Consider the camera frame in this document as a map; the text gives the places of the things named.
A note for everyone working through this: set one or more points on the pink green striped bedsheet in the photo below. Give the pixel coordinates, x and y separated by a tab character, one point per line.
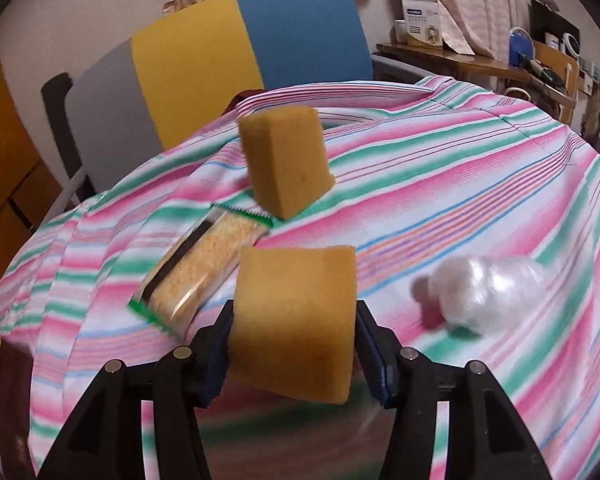
422	172

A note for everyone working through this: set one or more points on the yellow sponge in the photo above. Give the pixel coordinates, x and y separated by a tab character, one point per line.
294	318
286	158

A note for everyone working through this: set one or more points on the grey yellow blue chair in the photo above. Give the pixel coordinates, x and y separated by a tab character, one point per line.
172	78

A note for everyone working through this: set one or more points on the upright yellow sponge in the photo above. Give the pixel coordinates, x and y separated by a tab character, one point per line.
286	158

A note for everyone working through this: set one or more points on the green cracker pack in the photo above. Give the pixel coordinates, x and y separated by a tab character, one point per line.
196	266

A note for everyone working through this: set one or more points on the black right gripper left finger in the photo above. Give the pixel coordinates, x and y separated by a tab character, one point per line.
102	437

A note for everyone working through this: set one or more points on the wooden desk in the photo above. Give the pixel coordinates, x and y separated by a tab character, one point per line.
509	79

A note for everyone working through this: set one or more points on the white plastic wad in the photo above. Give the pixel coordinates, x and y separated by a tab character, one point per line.
487	295

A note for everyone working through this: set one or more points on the wooden wardrobe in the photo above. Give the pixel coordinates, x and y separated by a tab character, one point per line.
27	188

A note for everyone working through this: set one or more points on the blue round fan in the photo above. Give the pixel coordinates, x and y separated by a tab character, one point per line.
520	46

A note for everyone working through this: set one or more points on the white blue product box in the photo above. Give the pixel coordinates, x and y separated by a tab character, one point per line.
422	23

